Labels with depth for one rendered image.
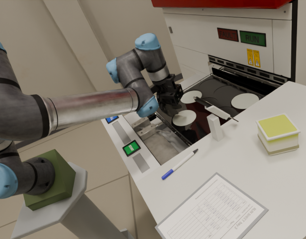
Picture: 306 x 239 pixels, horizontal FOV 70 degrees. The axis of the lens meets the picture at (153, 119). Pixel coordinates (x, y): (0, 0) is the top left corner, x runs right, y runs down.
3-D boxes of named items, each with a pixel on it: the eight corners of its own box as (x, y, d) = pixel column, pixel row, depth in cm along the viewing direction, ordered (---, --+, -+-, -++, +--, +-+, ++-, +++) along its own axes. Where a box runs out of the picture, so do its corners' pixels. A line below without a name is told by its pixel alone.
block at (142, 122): (148, 119, 102) (145, 114, 101) (150, 123, 100) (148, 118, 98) (133, 128, 101) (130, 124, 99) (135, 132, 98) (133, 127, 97)
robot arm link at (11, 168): (12, 200, 80) (-23, 209, 67) (0, 167, 83) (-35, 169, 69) (40, 185, 79) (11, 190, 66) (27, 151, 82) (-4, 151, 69)
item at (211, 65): (213, 76, 118) (210, 59, 113) (288, 105, 83) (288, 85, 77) (211, 77, 118) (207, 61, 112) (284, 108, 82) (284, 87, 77)
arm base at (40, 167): (25, 198, 90) (5, 204, 80) (19, 162, 93) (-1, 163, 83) (58, 188, 88) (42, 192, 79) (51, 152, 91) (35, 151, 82)
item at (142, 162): (123, 122, 119) (112, 102, 111) (174, 191, 75) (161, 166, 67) (109, 131, 117) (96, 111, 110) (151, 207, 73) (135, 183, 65)
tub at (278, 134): (285, 131, 60) (285, 112, 56) (300, 150, 54) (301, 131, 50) (256, 138, 62) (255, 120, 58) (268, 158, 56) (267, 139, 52)
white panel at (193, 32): (182, 64, 149) (163, 2, 127) (294, 109, 84) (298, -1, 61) (178, 66, 149) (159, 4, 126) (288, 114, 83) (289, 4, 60)
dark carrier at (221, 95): (212, 75, 110) (211, 74, 109) (270, 99, 82) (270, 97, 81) (155, 110, 104) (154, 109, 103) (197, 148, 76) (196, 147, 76)
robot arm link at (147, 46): (129, 40, 73) (151, 28, 73) (141, 68, 80) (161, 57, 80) (135, 47, 67) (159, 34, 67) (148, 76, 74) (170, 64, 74)
